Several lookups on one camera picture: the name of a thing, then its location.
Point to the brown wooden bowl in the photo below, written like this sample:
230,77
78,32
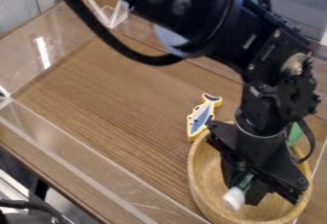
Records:
209,189

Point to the clear acrylic front wall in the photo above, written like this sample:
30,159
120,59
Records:
102,187

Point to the green white marker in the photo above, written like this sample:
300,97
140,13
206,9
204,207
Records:
236,198

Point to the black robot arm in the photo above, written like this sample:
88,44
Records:
244,35

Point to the yellow blue fish toy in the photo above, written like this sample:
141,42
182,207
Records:
202,115

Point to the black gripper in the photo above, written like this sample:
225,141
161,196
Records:
242,147

